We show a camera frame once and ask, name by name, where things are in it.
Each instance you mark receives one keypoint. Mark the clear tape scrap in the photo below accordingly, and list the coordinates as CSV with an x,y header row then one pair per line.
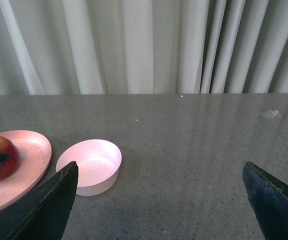
x,y
271,114

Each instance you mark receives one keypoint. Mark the pink plate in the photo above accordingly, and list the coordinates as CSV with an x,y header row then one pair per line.
x,y
35,152

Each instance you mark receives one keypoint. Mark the pale pink bowl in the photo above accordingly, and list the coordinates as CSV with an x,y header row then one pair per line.
x,y
98,164

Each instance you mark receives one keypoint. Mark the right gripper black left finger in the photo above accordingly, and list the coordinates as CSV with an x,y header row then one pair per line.
x,y
43,213

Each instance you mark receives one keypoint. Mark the red apple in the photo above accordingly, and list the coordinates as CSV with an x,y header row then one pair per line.
x,y
10,166

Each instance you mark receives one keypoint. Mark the white curtain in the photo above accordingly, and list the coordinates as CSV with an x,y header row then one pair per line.
x,y
62,47

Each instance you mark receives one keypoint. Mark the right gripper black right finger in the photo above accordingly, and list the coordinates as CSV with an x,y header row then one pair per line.
x,y
268,197

